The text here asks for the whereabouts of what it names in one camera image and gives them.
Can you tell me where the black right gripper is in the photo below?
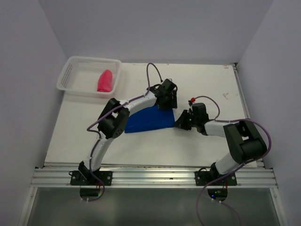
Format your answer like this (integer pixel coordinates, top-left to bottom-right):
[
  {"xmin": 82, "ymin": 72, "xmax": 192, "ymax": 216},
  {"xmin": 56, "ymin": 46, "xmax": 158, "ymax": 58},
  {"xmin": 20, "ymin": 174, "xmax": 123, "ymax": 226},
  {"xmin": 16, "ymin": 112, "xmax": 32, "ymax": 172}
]
[{"xmin": 173, "ymin": 110, "xmax": 198, "ymax": 130}]

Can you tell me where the blue microfiber towel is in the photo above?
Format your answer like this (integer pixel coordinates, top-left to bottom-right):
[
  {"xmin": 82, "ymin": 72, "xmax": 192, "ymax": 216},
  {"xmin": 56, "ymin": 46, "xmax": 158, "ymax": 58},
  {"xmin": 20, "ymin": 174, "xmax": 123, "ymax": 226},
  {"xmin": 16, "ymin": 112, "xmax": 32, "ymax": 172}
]
[{"xmin": 125, "ymin": 106, "xmax": 175, "ymax": 133}]

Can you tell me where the pink microfiber towel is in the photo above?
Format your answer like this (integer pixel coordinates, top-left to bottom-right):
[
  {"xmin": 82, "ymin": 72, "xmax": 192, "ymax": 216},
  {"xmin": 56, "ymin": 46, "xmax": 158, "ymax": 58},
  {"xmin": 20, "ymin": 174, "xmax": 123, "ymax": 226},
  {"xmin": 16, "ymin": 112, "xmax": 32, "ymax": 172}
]
[{"xmin": 97, "ymin": 70, "xmax": 113, "ymax": 92}]

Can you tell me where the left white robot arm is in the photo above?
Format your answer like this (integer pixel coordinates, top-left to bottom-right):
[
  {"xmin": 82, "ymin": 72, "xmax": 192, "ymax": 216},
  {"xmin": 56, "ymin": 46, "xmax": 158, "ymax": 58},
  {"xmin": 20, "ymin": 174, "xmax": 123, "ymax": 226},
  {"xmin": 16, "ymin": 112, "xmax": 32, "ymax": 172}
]
[{"xmin": 78, "ymin": 79, "xmax": 178, "ymax": 185}]

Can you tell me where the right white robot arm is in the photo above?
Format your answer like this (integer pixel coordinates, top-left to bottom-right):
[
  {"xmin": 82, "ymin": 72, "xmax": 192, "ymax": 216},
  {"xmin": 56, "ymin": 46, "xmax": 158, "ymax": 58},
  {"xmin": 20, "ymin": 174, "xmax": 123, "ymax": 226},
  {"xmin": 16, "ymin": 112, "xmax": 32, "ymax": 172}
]
[{"xmin": 174, "ymin": 103, "xmax": 268, "ymax": 185}]

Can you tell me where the white plastic basket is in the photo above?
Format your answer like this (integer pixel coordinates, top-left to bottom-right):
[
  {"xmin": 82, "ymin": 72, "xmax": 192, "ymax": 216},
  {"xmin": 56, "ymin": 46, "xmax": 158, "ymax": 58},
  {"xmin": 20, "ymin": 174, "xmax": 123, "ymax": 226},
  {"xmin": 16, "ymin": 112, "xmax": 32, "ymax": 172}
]
[{"xmin": 56, "ymin": 56, "xmax": 122, "ymax": 98}]

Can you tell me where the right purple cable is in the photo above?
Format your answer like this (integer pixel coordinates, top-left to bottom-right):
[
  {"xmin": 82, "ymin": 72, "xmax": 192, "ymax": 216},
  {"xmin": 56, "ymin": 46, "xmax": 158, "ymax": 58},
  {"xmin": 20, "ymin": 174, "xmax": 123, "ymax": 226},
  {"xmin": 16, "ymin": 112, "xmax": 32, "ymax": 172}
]
[{"xmin": 189, "ymin": 95, "xmax": 272, "ymax": 226}]

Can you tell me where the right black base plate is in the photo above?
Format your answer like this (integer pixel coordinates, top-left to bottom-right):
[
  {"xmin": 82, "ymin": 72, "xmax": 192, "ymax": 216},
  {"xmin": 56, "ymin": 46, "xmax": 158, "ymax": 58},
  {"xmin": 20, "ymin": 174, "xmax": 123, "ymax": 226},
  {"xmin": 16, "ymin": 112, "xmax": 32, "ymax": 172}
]
[{"xmin": 194, "ymin": 168, "xmax": 238, "ymax": 186}]

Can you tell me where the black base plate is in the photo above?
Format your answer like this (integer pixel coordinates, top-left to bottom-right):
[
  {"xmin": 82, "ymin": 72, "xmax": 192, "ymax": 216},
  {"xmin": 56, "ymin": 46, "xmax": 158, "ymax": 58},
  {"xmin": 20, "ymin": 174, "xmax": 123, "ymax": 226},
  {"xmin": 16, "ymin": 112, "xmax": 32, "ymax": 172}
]
[
  {"xmin": 69, "ymin": 170, "xmax": 112, "ymax": 186},
  {"xmin": 194, "ymin": 168, "xmax": 238, "ymax": 186}
]

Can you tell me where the aluminium mounting rail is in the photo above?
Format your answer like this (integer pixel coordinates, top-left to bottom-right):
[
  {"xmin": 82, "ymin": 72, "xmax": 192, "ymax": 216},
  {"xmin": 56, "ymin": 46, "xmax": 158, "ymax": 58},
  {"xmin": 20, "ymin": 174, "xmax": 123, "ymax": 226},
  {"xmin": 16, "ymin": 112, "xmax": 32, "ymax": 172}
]
[{"xmin": 31, "ymin": 164, "xmax": 277, "ymax": 188}]

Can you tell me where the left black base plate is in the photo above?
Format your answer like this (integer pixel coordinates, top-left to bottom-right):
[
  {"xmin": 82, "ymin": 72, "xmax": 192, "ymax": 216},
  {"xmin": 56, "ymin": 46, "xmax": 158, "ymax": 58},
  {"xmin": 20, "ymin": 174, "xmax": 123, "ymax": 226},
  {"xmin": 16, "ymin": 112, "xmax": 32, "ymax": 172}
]
[{"xmin": 69, "ymin": 170, "xmax": 112, "ymax": 186}]

